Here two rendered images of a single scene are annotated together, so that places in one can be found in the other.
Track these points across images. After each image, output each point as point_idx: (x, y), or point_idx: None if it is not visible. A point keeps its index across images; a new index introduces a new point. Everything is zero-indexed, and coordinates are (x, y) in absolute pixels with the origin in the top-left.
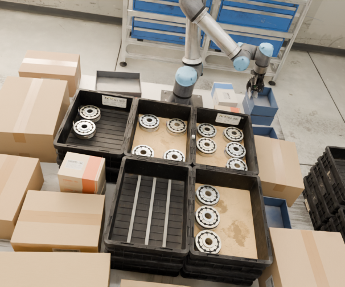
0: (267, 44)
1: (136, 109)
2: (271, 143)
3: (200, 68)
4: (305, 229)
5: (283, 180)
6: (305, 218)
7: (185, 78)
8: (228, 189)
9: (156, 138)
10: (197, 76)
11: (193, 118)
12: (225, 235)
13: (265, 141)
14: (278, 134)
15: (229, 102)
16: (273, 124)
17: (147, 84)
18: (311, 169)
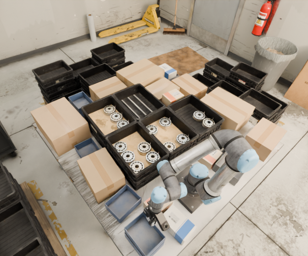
0: (160, 195)
1: (191, 131)
2: (110, 178)
3: (202, 189)
4: (68, 164)
5: (91, 156)
6: (69, 171)
7: (194, 164)
8: None
9: (171, 136)
10: (195, 184)
11: (161, 145)
12: (105, 118)
13: (115, 177)
14: (113, 232)
15: (165, 211)
16: (123, 242)
17: (233, 192)
18: None
